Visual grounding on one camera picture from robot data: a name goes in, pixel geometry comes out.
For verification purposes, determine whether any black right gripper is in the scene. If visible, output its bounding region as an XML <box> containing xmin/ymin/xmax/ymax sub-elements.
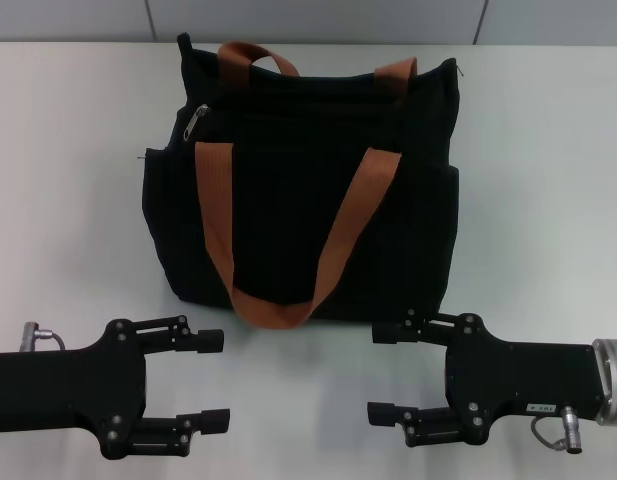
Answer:
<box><xmin>366</xmin><ymin>308</ymin><xmax>607</xmax><ymax>448</ymax></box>

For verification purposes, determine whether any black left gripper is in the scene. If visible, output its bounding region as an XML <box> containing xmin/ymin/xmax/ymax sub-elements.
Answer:
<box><xmin>0</xmin><ymin>314</ymin><xmax>232</xmax><ymax>461</ymax></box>

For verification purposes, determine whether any black bag with brown handles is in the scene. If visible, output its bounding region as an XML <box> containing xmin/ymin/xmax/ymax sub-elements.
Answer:
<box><xmin>137</xmin><ymin>32</ymin><xmax>464</xmax><ymax>332</ymax></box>

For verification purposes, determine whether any silver zipper pull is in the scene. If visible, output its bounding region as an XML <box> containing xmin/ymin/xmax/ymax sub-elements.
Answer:
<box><xmin>180</xmin><ymin>103</ymin><xmax>210</xmax><ymax>144</ymax></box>

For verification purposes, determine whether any left arm cable with connector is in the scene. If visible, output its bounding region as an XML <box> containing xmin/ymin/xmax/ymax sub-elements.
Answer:
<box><xmin>20</xmin><ymin>322</ymin><xmax>68</xmax><ymax>354</ymax></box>

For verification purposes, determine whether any right arm cable with connectors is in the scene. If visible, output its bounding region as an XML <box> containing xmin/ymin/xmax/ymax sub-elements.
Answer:
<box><xmin>531</xmin><ymin>405</ymin><xmax>585</xmax><ymax>456</ymax></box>

